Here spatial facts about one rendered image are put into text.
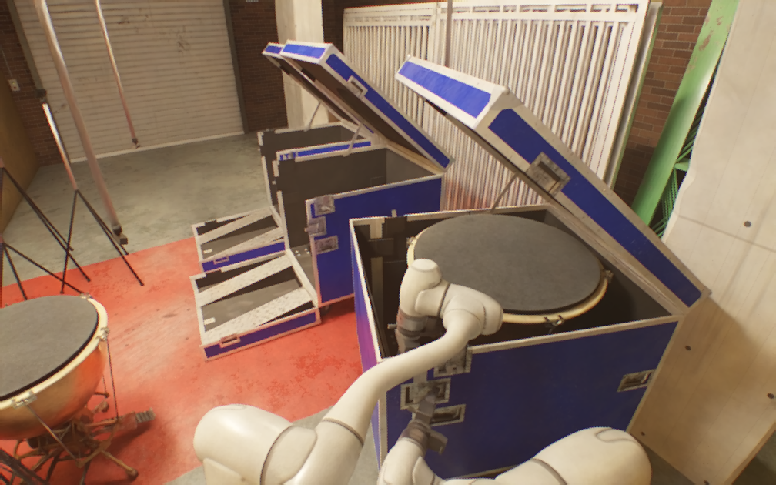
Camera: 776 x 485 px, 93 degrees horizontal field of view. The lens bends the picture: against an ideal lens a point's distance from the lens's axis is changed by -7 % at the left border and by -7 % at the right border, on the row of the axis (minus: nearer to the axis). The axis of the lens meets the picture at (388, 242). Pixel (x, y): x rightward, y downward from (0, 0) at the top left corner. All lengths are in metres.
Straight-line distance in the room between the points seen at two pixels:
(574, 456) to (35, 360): 1.86
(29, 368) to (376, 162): 2.67
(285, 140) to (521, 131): 3.41
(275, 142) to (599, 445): 3.87
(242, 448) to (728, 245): 1.77
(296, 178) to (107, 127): 5.32
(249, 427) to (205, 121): 7.62
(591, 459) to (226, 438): 0.63
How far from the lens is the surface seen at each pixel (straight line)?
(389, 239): 2.21
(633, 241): 1.40
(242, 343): 2.82
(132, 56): 8.03
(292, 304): 2.90
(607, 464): 0.77
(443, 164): 2.77
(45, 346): 2.08
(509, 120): 1.01
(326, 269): 2.66
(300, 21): 5.11
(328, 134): 4.36
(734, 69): 1.84
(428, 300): 1.09
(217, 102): 8.22
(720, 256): 1.95
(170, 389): 2.80
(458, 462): 1.88
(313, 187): 3.35
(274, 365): 2.70
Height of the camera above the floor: 1.90
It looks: 30 degrees down
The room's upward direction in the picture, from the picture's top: 1 degrees counter-clockwise
